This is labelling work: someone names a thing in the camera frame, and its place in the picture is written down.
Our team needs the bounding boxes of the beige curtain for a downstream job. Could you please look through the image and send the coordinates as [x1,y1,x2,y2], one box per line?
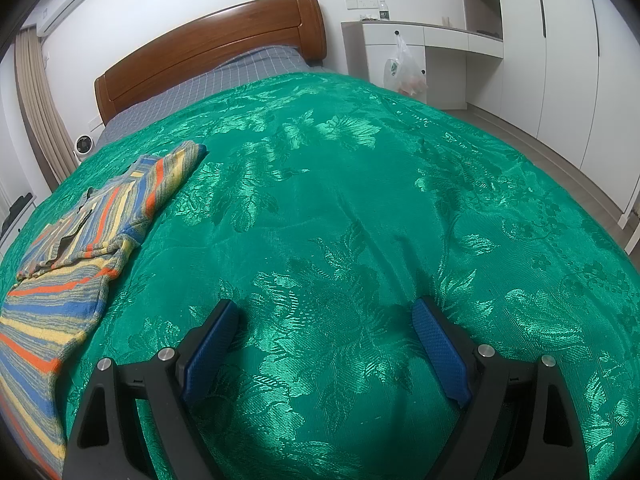
[14,30,76,186]

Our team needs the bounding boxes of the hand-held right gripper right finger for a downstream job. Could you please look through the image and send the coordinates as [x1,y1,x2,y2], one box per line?
[411,296,587,480]

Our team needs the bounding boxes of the black clothes pile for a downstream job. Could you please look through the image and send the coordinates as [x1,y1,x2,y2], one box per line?
[9,192,36,216]

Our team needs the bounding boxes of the clear plastic bag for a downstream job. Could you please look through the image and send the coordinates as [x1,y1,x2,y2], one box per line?
[382,35,429,98]

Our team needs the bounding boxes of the green floral bedspread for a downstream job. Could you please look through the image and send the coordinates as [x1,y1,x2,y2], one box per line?
[0,72,640,480]

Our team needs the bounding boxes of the white wardrobe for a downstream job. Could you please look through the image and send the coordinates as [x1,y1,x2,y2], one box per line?
[455,0,640,228]

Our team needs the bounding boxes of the striped knit sweater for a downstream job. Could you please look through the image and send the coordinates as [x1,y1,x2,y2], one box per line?
[0,141,208,480]

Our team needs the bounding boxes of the white window drawer cabinet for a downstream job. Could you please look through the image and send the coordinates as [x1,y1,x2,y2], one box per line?
[0,192,38,256]

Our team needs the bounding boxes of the white built-in desk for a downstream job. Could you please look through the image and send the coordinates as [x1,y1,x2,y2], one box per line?
[341,19,505,111]

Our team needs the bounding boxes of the grey striped bed sheet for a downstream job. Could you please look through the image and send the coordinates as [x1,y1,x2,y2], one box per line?
[95,45,341,148]

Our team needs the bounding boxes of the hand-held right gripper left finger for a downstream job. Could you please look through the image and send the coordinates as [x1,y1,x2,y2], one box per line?
[61,299,241,480]

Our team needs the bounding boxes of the white sheer curtain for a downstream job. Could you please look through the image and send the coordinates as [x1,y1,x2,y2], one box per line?
[0,55,31,211]

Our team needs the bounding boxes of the wooden bed headboard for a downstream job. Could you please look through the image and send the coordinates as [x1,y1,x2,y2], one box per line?
[94,0,328,127]

